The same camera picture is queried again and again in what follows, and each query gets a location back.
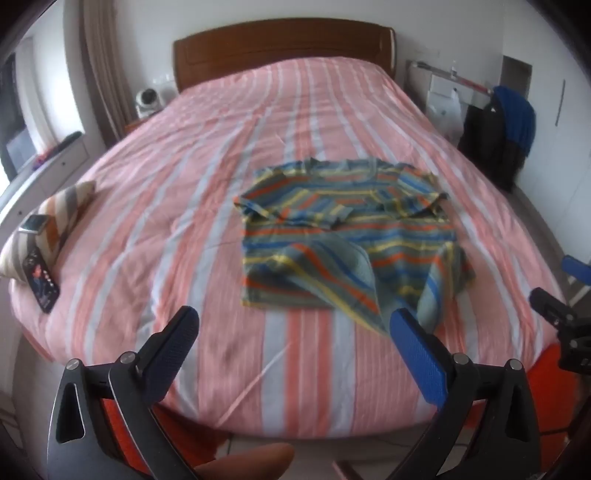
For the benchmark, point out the brown rounded object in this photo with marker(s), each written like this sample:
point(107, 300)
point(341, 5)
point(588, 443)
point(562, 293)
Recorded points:
point(249, 461)

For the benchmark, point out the pink striped bedspread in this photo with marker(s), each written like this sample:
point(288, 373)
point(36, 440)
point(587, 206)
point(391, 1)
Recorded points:
point(184, 184)

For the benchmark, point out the white cabinet door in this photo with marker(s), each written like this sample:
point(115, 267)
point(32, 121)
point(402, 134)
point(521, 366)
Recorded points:
point(568, 138)

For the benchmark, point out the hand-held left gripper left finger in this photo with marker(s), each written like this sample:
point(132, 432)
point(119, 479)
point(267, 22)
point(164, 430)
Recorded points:
point(173, 344)

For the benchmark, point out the white drawer unit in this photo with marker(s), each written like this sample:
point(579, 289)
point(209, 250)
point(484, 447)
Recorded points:
point(51, 170)

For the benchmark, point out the multicolour striped shirt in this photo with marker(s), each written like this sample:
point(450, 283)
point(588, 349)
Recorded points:
point(323, 217)

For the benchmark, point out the brown wooden headboard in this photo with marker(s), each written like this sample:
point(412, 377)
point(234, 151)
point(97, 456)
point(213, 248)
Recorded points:
point(277, 41)

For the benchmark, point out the small silver device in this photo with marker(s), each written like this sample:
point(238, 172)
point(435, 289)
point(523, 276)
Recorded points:
point(33, 225)

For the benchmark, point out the white plastic bag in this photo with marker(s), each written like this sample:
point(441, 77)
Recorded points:
point(445, 113)

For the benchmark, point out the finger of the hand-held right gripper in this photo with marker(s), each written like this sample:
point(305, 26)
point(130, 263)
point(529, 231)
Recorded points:
point(551, 304)
point(577, 266)

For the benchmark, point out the beige curtain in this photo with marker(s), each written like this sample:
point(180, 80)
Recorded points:
point(104, 69)

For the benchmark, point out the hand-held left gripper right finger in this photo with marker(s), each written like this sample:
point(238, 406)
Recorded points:
point(422, 355)

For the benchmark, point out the black smartphone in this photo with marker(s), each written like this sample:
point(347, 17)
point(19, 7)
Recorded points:
point(44, 286)

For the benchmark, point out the white round camera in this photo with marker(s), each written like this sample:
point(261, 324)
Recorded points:
point(147, 99)

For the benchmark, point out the dark object on sill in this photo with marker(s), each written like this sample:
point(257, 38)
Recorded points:
point(64, 142)

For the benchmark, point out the window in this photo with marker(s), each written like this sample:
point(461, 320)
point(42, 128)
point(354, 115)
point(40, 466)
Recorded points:
point(14, 115)

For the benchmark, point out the chevron striped pillow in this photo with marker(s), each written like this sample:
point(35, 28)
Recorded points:
point(64, 207)

